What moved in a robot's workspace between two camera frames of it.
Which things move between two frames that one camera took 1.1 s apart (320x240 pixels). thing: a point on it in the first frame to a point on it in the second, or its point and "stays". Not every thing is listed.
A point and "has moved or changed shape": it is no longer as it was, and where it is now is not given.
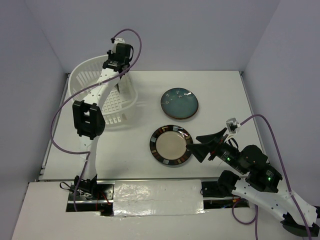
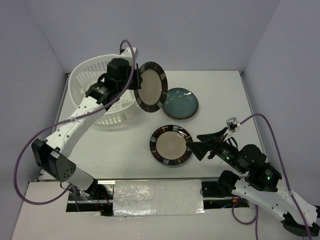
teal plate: x=179 y=103 stays
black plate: x=119 y=70 has moved or changed shape
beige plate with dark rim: x=168 y=145 stays
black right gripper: x=210 y=144 stays
